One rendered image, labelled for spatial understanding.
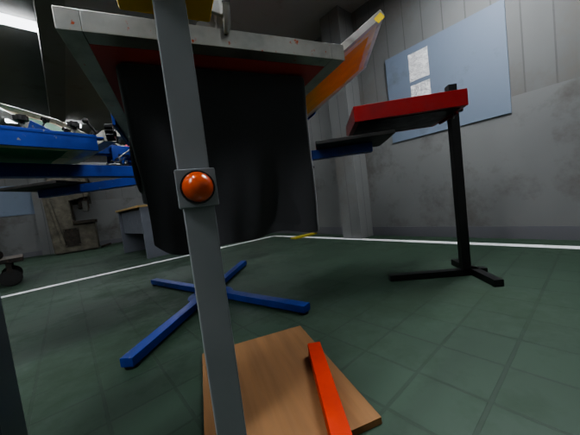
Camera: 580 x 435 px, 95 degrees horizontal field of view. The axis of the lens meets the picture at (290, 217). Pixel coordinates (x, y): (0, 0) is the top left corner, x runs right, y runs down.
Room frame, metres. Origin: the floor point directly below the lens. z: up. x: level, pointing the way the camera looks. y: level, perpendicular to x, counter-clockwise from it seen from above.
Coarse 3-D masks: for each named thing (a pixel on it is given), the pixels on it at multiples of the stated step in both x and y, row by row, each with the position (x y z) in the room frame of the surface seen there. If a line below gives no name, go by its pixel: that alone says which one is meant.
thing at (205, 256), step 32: (128, 0) 0.39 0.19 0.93; (160, 0) 0.35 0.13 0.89; (192, 0) 0.41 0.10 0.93; (160, 32) 0.35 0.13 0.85; (192, 64) 0.36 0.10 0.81; (192, 96) 0.36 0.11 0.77; (192, 128) 0.36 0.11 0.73; (192, 160) 0.36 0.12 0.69; (192, 224) 0.35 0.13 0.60; (192, 256) 0.35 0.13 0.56; (224, 288) 0.36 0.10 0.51; (224, 320) 0.36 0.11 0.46; (224, 352) 0.36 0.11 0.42; (224, 384) 0.36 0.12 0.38; (224, 416) 0.35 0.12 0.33
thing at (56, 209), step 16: (48, 208) 6.22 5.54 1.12; (64, 208) 6.37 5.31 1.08; (80, 208) 6.65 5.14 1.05; (48, 224) 6.21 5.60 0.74; (64, 224) 6.34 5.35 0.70; (80, 224) 6.51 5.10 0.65; (96, 224) 6.97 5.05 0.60; (64, 240) 6.30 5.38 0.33; (80, 240) 6.48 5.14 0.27; (96, 240) 6.65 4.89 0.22
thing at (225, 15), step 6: (216, 0) 0.56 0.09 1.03; (216, 6) 0.55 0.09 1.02; (222, 6) 0.55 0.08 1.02; (228, 6) 0.55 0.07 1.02; (216, 12) 0.55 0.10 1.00; (222, 12) 0.55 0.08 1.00; (228, 12) 0.56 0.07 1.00; (222, 18) 0.56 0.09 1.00; (228, 18) 0.56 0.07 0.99; (228, 24) 0.56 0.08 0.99; (228, 30) 0.56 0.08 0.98
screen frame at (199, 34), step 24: (72, 24) 0.48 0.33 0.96; (96, 24) 0.49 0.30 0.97; (120, 24) 0.50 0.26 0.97; (144, 24) 0.52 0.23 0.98; (72, 48) 0.52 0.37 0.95; (144, 48) 0.55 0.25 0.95; (192, 48) 0.57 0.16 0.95; (216, 48) 0.58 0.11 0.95; (240, 48) 0.59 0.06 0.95; (264, 48) 0.61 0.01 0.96; (288, 48) 0.63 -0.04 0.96; (312, 48) 0.66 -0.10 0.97; (336, 48) 0.68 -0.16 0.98; (96, 72) 0.61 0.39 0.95; (120, 120) 0.91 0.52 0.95
